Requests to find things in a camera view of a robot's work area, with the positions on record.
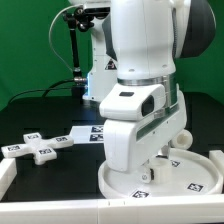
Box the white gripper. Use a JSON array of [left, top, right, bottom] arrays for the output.
[[103, 91, 187, 183]]

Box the white round table top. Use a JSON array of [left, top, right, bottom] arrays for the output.
[[98, 148, 223, 199]]

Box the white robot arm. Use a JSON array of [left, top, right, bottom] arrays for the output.
[[80, 0, 216, 182]]

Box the white marker plate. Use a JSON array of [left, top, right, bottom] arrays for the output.
[[70, 125, 103, 144]]

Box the white cross-shaped table base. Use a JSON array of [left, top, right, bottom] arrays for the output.
[[1, 132, 74, 165]]

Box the white front fence rail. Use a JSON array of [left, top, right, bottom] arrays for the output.
[[0, 195, 224, 224]]

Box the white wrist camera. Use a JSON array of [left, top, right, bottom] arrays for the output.
[[100, 84, 166, 121]]

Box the black cable on table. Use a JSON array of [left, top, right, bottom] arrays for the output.
[[7, 78, 84, 105]]

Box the white left fence rail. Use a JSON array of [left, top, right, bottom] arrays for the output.
[[0, 158, 17, 200]]

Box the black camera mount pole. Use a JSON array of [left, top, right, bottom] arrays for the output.
[[63, 7, 92, 97]]

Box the grey cable loop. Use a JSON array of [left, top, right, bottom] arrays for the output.
[[48, 4, 81, 73]]

